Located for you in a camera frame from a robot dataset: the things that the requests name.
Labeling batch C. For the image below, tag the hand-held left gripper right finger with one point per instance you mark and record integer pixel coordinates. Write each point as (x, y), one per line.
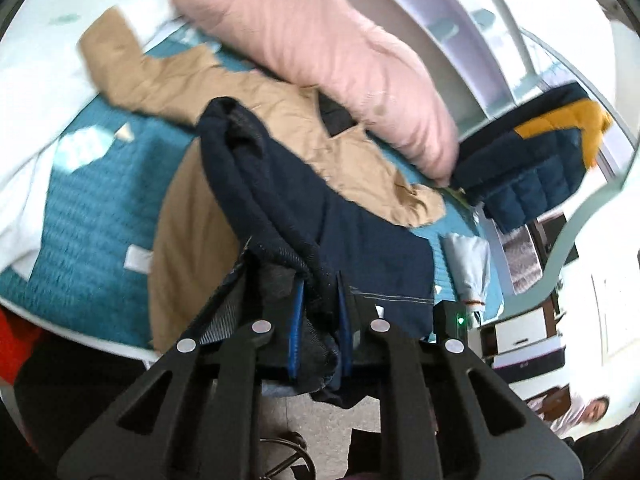
(345, 335)

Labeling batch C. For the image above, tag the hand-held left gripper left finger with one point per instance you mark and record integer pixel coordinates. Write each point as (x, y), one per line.
(296, 342)

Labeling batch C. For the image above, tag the dark denim shirt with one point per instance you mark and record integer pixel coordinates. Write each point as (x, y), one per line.
(310, 210)

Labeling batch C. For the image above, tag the grey garment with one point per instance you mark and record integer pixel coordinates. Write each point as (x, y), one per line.
(467, 265)

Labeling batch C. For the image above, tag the white drawer cabinet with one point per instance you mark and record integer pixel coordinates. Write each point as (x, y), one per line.
(525, 340)

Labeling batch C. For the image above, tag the pink patterned cloth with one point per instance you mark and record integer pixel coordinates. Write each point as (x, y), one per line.
(522, 260)

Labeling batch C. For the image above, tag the black chair base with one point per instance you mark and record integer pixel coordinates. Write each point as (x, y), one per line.
(285, 452)

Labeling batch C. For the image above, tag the yellow and navy puffer jacket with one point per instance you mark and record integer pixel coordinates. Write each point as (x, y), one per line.
(530, 170)

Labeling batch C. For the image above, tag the tan jacket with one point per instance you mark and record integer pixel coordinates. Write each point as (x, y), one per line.
(280, 115)

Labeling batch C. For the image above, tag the red object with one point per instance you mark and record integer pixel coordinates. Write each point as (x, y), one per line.
(15, 345)

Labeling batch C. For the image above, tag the pink pillow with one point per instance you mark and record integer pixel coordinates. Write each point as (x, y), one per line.
(325, 45)

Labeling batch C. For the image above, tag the white pillow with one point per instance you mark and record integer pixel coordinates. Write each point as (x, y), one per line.
(35, 60)

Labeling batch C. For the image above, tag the mint green bunk bed frame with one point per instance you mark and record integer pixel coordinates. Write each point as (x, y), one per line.
(575, 230)

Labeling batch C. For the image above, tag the lilac wall shelf unit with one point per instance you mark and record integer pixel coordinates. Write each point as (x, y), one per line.
(440, 5)

